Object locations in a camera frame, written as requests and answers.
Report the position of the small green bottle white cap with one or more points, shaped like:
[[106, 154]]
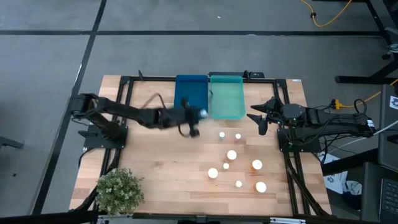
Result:
[[221, 135]]

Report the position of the white printed paper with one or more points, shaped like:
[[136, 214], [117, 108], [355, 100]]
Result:
[[335, 180]]

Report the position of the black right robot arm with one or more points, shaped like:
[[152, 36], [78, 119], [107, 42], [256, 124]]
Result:
[[335, 122]]

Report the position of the black desk leg frame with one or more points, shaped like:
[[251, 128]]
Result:
[[377, 28]]

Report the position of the small yellow bottle white cap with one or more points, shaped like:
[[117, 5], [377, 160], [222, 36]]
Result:
[[238, 183], [226, 166]]

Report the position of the blue plastic bin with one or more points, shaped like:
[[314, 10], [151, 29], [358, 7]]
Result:
[[191, 90]]

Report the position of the green potted plant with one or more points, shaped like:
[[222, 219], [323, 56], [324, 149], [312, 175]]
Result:
[[119, 191]]

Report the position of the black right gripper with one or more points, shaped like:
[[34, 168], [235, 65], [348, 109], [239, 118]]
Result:
[[275, 113]]

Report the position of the white round ball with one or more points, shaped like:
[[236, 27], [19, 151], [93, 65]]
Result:
[[231, 155]]

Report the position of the black chair foot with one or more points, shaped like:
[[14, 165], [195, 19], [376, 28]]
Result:
[[11, 143]]

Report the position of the small pink bottle white cap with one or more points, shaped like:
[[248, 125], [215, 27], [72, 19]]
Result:
[[237, 137]]

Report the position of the medicine bottle white cap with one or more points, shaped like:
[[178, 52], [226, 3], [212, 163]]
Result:
[[203, 114]]

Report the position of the black computer case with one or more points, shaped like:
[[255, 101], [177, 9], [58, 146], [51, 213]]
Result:
[[388, 130]]

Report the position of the orange object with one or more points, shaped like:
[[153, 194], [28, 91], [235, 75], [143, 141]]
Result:
[[213, 173]]

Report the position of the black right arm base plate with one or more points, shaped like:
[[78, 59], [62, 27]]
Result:
[[298, 143]]

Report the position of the large orange bottle white cap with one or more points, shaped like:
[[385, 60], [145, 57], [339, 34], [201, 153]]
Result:
[[260, 187], [256, 164]]

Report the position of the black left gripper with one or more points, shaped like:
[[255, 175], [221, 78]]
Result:
[[177, 115]]

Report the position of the teal translucent plastic bin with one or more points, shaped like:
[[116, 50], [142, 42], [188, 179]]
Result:
[[227, 98]]

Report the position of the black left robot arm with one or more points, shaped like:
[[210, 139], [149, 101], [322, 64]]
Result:
[[124, 110]]

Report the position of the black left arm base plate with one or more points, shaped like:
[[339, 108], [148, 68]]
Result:
[[105, 140]]

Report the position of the black keyboard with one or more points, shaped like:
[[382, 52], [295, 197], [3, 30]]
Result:
[[390, 199]]

